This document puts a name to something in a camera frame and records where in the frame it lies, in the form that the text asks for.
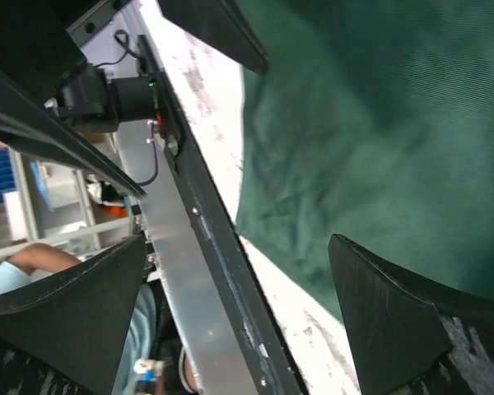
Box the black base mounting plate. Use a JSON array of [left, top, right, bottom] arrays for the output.
[[137, 35, 307, 394]]

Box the aluminium frame rail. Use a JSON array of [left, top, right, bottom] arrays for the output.
[[65, 0, 260, 395]]

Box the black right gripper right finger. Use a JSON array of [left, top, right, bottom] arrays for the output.
[[329, 235, 494, 394]]

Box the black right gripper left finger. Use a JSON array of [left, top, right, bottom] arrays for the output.
[[0, 235, 147, 394]]

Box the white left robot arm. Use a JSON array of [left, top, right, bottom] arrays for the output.
[[0, 1, 217, 198]]

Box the person in light shirt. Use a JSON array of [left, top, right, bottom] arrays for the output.
[[0, 238, 198, 394]]

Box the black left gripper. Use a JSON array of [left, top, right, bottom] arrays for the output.
[[0, 1, 146, 198]]

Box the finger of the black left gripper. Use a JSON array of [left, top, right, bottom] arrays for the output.
[[158, 0, 268, 75]]

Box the dark green cloth napkin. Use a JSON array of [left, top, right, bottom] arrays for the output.
[[236, 1, 494, 317]]

